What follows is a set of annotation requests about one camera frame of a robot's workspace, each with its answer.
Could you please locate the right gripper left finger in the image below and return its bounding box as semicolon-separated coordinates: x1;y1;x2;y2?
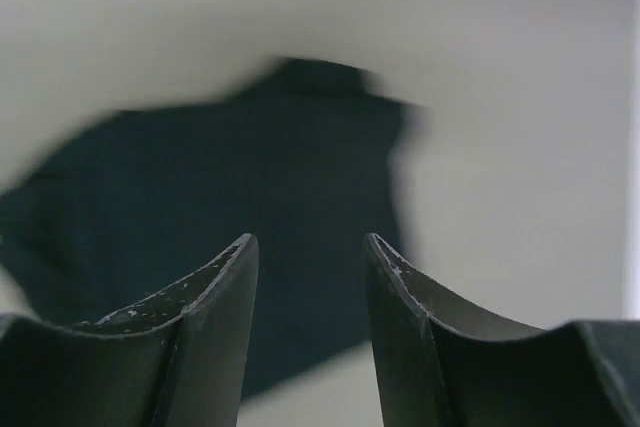
1;234;259;427

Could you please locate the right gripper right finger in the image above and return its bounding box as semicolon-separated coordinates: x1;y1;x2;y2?
363;234;639;427

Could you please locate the black t shirt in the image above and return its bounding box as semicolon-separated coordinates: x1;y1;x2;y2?
1;59;407;398

